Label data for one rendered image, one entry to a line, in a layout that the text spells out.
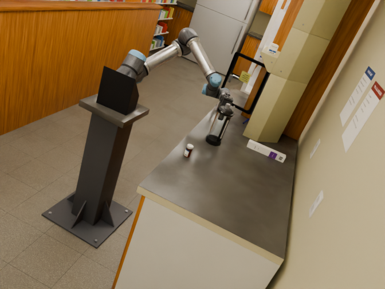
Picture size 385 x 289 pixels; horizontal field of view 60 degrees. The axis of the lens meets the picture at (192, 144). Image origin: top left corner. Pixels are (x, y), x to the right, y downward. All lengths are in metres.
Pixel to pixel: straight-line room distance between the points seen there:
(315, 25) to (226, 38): 5.17
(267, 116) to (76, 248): 1.56
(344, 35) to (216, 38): 4.97
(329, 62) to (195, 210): 1.56
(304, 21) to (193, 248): 1.44
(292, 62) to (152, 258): 1.42
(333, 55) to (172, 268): 1.78
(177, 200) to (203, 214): 0.13
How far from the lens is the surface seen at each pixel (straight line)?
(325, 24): 2.28
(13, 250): 2.45
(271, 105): 2.30
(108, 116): 2.04
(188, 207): 1.50
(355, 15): 2.60
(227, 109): 2.01
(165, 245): 1.65
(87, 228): 2.59
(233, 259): 1.57
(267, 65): 2.25
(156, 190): 1.53
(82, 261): 2.41
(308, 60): 2.30
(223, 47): 7.33
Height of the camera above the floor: 1.85
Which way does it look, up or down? 27 degrees down
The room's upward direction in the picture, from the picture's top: 21 degrees clockwise
